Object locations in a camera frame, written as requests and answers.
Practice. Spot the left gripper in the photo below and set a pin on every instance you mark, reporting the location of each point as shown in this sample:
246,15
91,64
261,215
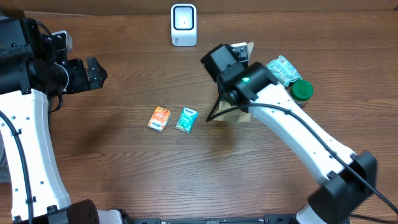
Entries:
83,81

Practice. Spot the beige plastic pouch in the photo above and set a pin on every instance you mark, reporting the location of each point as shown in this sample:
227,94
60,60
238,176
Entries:
234,116

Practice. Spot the teal wet wipes pack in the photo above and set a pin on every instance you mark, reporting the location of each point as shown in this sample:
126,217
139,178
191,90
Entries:
284,71

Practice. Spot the teal Kleenex tissue pack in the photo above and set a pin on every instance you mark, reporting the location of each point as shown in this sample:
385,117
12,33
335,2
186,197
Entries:
186,120

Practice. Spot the orange Kleenex tissue pack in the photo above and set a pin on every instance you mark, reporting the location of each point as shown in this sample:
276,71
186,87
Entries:
159,119

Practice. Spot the green lid jar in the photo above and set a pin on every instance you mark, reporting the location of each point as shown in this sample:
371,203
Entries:
301,91

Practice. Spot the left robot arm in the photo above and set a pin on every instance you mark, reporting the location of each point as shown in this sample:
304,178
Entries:
34,69

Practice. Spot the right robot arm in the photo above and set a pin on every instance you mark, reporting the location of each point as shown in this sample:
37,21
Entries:
345,178

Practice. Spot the white barcode scanner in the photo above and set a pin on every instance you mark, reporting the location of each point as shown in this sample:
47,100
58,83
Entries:
183,25

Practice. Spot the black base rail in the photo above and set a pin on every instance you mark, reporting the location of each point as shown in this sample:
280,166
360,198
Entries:
120,216

